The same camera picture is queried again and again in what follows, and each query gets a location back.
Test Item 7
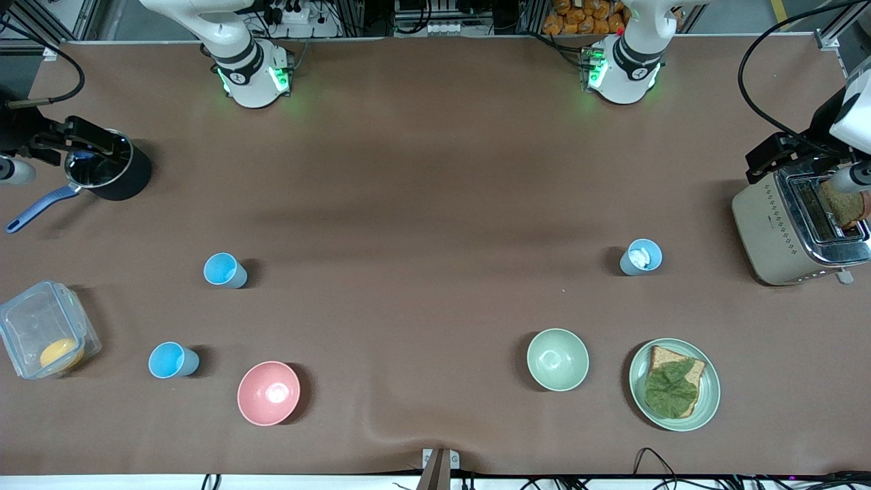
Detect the blue cup holding tissue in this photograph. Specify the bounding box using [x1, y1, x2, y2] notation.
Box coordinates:
[619, 238, 663, 277]

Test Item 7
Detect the blue plastic cup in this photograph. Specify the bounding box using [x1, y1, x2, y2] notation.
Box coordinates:
[148, 342, 201, 379]
[203, 252, 248, 290]

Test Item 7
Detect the glass lid with blue knob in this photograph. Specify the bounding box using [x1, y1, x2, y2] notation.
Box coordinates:
[65, 136, 131, 189]

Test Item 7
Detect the beige and chrome toaster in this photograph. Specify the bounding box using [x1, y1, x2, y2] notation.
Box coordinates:
[732, 163, 871, 287]

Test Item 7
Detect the toast slice in toaster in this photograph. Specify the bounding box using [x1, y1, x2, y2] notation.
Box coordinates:
[819, 180, 871, 229]

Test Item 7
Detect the clear plastic food container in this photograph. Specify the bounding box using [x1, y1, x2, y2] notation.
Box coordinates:
[0, 280, 103, 380]

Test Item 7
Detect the orange round food piece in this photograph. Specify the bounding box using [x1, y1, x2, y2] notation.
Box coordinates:
[39, 338, 86, 372]

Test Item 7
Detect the brown bread slice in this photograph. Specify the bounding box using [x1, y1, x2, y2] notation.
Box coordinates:
[646, 345, 707, 419]

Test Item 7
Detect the bag of orange snacks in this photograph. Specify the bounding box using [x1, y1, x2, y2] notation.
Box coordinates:
[542, 0, 628, 37]

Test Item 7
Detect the white power strip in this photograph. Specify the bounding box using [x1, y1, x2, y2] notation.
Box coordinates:
[271, 2, 312, 26]

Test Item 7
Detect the pale green plate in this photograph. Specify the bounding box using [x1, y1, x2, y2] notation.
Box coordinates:
[628, 338, 721, 433]

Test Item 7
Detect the green lettuce leaf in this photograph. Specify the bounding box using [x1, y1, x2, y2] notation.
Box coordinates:
[644, 359, 701, 417]

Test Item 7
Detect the pale green bowl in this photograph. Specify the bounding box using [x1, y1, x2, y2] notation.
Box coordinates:
[526, 328, 591, 393]

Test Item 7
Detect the pink bowl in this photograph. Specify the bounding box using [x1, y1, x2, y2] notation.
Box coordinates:
[237, 361, 301, 427]

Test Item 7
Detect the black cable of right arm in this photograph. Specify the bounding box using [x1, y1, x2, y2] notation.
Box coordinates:
[0, 20, 86, 110]

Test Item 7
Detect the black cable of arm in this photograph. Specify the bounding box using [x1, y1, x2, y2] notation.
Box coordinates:
[0, 20, 86, 110]
[738, 0, 871, 161]

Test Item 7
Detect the black pot with blue handle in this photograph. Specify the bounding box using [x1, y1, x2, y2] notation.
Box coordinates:
[5, 128, 153, 235]

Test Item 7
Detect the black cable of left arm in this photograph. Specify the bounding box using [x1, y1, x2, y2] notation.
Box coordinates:
[738, 0, 871, 161]

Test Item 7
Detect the thin black looped cable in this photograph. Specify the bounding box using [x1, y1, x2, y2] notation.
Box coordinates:
[633, 446, 678, 481]

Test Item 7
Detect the metal table edge bracket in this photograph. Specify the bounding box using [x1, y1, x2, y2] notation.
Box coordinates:
[416, 447, 461, 490]

